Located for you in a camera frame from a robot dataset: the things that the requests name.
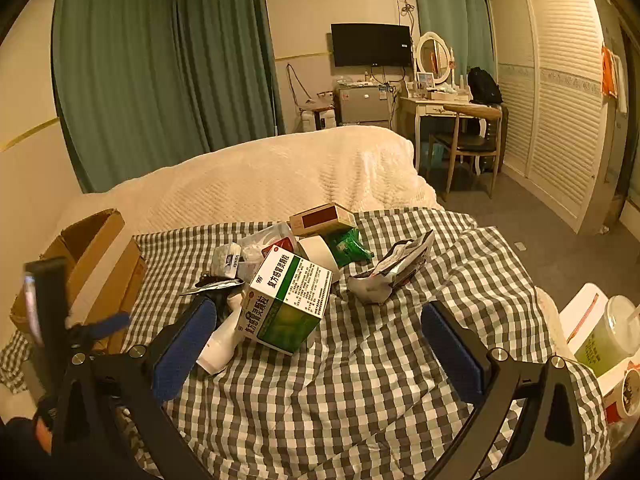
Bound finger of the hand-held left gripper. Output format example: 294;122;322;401
70;311;130;344
24;257;71;361

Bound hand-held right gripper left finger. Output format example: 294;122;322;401
50;295;221;480

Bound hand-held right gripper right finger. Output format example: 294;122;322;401
420;301;586;480

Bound brown cardboard box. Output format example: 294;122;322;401
10;208;148;356

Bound green snack packet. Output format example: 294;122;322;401
327;228;375;268

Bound white tape roll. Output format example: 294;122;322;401
297;235;341;283

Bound white tube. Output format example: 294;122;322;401
196;294;251;376

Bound silver foil sachet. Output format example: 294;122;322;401
180;280;243;297

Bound crumpled silver wrapper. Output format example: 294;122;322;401
347;230;436;306

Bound blue white tissue pack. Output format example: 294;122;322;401
212;242;243;278

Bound grey checked blanket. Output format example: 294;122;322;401
0;206;613;480

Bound green and white medicine box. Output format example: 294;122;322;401
241;247;333;356

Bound clear floss pick container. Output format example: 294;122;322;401
237;221;300;263

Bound white side table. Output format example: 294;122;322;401
557;282;640;411

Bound green drink cup with lid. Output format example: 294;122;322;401
574;295;640;378

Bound flat brown paper box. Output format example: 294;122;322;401
289;203;357;238

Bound paper noodle bowl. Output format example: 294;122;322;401
605;355;640;421

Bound white textured bedspread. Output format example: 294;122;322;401
50;125;443;241

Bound wooden chair with dark seat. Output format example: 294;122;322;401
427;105;503;196

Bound white dressing table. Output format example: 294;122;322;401
397;95;503;176

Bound green window curtain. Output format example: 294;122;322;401
410;0;496;78
52;0;286;193

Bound silver mini fridge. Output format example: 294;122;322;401
336;85;393;128

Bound black backpack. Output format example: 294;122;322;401
467;66;503;106

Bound small wooden side table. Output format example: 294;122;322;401
314;92;337;128

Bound white louvred wardrobe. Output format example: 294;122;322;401
484;0;618;235

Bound oval white vanity mirror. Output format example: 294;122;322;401
416;31;452;86

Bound orange hanging bag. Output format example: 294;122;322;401
601;46;628;113

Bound wall cable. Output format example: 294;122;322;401
286;62;313;106

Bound black wall television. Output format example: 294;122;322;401
330;23;412;67

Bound air conditioner cables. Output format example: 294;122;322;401
392;0;416;26

